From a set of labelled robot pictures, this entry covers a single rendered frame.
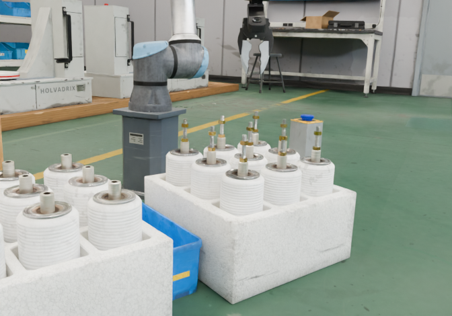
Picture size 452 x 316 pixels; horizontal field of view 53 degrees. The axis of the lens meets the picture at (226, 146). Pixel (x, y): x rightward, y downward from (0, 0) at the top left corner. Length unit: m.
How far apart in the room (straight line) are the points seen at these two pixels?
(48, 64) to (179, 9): 1.89
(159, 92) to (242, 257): 0.76
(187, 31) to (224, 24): 5.23
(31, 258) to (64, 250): 0.05
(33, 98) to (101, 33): 0.99
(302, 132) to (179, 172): 0.42
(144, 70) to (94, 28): 2.36
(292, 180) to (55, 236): 0.53
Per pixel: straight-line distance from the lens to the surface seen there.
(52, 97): 3.21
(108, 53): 3.79
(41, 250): 0.78
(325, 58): 6.33
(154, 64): 1.53
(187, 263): 0.99
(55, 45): 3.41
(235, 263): 0.95
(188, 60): 1.59
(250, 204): 0.97
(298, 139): 1.37
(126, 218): 0.81
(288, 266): 1.07
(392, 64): 6.19
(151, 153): 1.53
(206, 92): 4.80
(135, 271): 0.82
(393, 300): 1.09
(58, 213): 0.78
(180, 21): 1.63
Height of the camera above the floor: 0.53
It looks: 13 degrees down
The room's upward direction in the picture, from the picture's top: 2 degrees clockwise
